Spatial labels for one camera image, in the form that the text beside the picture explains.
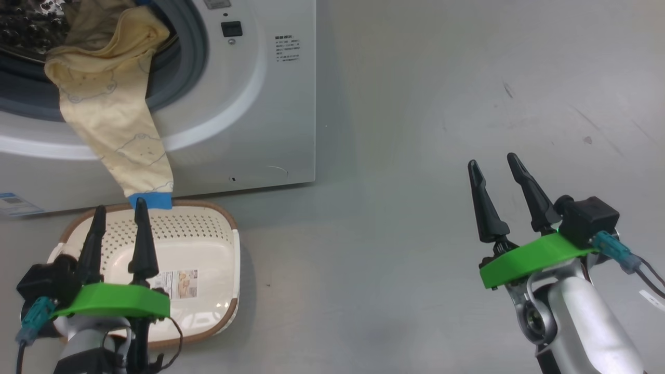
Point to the basket product label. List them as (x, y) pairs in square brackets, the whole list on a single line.
[(179, 284)]

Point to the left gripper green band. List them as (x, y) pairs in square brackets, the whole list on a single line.
[(114, 301)]

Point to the yellow garment blue trim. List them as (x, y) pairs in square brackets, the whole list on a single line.
[(104, 114)]

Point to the white front-load washing machine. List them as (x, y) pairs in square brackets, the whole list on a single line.
[(280, 130)]

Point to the grey rubber door seal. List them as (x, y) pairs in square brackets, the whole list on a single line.
[(182, 67)]

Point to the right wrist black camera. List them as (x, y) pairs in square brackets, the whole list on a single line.
[(589, 218)]

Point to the steel washing drum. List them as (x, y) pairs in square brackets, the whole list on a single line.
[(21, 26)]

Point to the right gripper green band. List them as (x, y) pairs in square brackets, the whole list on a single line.
[(519, 262)]

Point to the black door lock socket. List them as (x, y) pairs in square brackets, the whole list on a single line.
[(231, 29)]

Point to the cream basket brown rim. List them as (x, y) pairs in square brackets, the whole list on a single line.
[(208, 244)]

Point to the grey warning sticker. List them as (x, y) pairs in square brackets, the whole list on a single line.
[(217, 3)]

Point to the blue energy label sticker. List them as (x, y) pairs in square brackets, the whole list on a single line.
[(18, 203)]

